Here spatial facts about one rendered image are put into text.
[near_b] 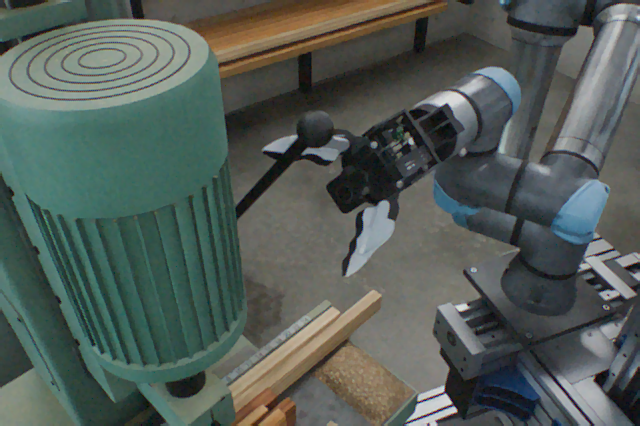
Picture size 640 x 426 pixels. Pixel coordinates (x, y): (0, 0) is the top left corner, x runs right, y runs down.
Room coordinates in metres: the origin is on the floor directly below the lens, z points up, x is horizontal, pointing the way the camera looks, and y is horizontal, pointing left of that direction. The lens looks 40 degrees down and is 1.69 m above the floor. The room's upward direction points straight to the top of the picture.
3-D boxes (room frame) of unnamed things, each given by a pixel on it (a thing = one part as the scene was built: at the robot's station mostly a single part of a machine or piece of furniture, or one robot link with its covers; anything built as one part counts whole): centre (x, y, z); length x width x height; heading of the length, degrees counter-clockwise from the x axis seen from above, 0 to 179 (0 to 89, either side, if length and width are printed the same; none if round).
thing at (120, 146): (0.41, 0.17, 1.35); 0.18 x 0.18 x 0.31
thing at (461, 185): (0.63, -0.21, 1.24); 0.11 x 0.08 x 0.11; 58
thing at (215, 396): (0.43, 0.18, 1.03); 0.14 x 0.07 x 0.09; 45
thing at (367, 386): (0.53, -0.07, 0.92); 0.14 x 0.09 x 0.04; 45
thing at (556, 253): (0.81, -0.45, 0.98); 0.13 x 0.12 x 0.14; 58
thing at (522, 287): (0.81, -0.46, 0.87); 0.15 x 0.15 x 0.10
